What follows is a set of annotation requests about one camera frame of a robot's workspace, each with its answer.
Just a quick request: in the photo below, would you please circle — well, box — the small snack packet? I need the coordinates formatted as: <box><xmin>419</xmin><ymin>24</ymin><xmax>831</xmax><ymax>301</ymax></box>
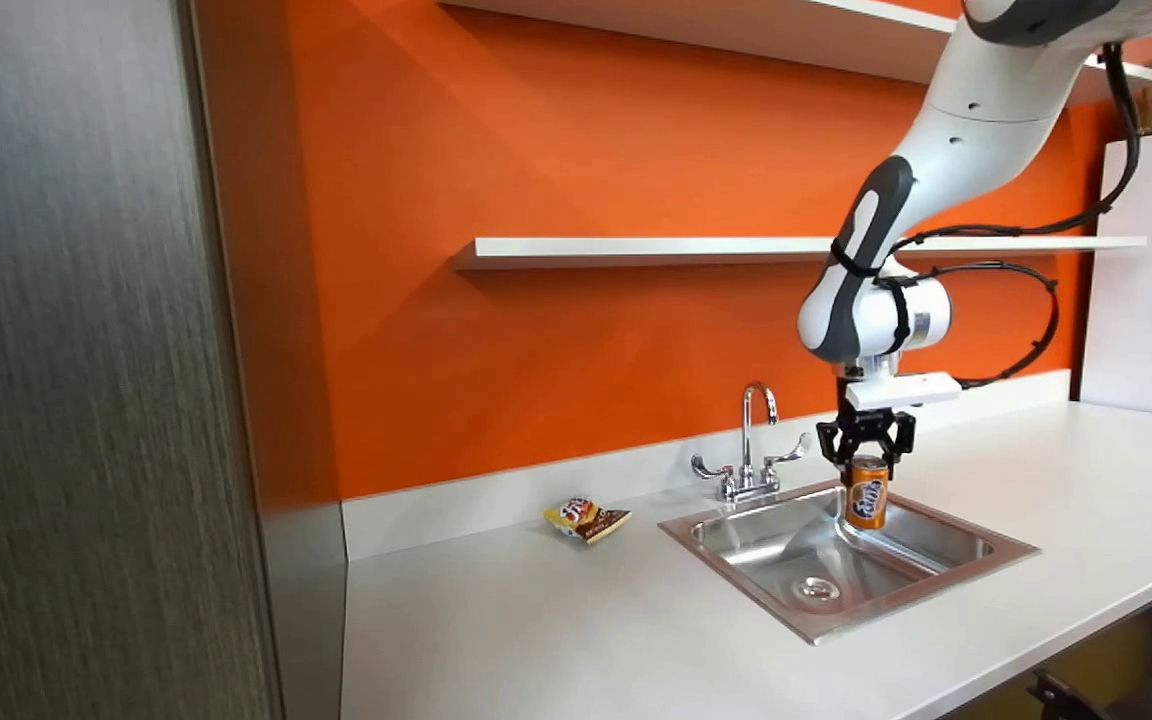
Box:
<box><xmin>543</xmin><ymin>496</ymin><xmax>627</xmax><ymax>546</ymax></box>

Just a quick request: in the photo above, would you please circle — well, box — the upper white wall shelf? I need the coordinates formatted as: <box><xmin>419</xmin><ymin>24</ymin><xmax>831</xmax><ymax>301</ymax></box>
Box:
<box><xmin>434</xmin><ymin>0</ymin><xmax>1152</xmax><ymax>93</ymax></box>

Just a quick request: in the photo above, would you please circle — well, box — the white wall shelf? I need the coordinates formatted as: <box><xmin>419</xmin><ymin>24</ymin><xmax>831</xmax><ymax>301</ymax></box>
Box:
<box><xmin>457</xmin><ymin>234</ymin><xmax>1142</xmax><ymax>271</ymax></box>
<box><xmin>434</xmin><ymin>0</ymin><xmax>1152</xmax><ymax>93</ymax></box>

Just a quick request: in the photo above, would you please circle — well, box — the chrome faucet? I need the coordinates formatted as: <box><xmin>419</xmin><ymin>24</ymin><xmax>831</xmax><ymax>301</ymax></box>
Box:
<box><xmin>689</xmin><ymin>379</ymin><xmax>804</xmax><ymax>499</ymax></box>

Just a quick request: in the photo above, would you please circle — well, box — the grey tall cabinet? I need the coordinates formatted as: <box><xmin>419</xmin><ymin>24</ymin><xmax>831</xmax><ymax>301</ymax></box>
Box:
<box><xmin>0</xmin><ymin>0</ymin><xmax>343</xmax><ymax>720</ymax></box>

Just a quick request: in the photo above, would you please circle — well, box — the stainless steel sink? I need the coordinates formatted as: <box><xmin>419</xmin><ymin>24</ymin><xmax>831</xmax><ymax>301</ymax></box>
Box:
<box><xmin>664</xmin><ymin>485</ymin><xmax>1031</xmax><ymax>642</ymax></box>

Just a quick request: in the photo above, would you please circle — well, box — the orange soda can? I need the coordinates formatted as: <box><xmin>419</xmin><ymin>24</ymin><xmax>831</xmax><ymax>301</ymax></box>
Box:
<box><xmin>842</xmin><ymin>443</ymin><xmax>893</xmax><ymax>533</ymax></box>

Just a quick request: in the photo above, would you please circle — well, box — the lower white wall shelf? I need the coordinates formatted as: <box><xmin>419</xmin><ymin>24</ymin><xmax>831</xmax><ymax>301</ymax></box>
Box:
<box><xmin>457</xmin><ymin>234</ymin><xmax>1142</xmax><ymax>271</ymax></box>

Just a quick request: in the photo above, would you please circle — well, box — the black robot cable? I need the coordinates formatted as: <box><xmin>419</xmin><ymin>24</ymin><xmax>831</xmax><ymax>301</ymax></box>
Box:
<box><xmin>893</xmin><ymin>40</ymin><xmax>1142</xmax><ymax>393</ymax></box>

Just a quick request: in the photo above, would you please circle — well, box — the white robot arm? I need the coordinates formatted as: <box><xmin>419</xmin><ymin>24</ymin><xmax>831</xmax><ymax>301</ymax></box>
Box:
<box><xmin>796</xmin><ymin>0</ymin><xmax>1152</xmax><ymax>473</ymax></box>

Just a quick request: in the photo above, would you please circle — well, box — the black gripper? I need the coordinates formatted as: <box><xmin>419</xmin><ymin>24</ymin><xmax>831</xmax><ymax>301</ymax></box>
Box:
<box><xmin>817</xmin><ymin>409</ymin><xmax>914</xmax><ymax>473</ymax></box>

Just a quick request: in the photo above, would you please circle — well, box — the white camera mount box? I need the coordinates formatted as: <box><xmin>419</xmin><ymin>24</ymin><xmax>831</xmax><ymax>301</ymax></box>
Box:
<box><xmin>842</xmin><ymin>372</ymin><xmax>965</xmax><ymax>413</ymax></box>

